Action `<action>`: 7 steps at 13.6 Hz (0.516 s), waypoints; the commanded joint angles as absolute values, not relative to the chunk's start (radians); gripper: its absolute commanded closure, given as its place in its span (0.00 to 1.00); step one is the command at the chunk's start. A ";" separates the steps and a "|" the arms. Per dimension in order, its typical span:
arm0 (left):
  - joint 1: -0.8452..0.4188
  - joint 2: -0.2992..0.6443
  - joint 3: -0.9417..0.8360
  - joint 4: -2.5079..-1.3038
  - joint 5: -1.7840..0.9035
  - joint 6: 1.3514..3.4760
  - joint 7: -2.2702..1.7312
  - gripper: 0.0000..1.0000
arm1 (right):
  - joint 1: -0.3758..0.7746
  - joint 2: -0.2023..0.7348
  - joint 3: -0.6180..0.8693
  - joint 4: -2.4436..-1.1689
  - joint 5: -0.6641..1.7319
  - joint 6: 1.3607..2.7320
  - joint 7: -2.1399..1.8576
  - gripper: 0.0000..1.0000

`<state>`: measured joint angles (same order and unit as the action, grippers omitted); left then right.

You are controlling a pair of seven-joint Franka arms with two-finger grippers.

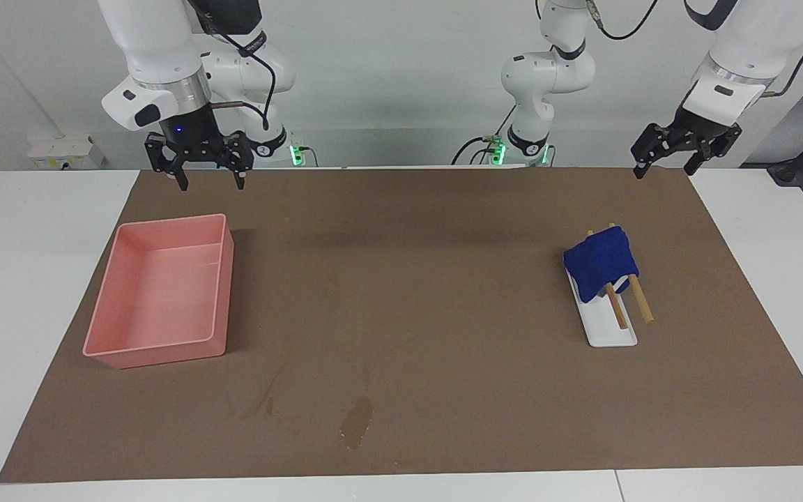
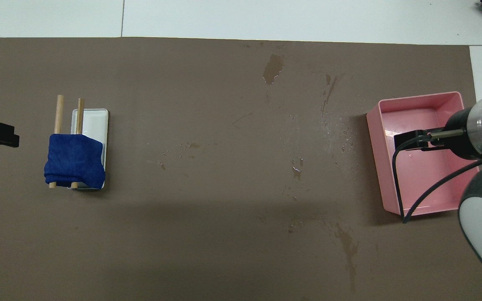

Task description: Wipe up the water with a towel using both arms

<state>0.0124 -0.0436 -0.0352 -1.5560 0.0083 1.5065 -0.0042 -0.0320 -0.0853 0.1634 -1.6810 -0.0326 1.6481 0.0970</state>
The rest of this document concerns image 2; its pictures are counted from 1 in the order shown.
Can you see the blue towel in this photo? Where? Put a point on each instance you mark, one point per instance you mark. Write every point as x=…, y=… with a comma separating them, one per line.
x=73, y=161

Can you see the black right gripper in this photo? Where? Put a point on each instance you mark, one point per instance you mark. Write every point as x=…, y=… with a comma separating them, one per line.
x=458, y=133

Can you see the pink plastic bin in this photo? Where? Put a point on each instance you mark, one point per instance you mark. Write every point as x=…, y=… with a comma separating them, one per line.
x=416, y=121

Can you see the brown table mat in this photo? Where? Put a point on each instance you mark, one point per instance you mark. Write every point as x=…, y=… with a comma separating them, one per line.
x=224, y=133

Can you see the wooden dowel rod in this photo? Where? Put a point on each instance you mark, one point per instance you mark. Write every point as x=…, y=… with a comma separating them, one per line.
x=59, y=115
x=80, y=117

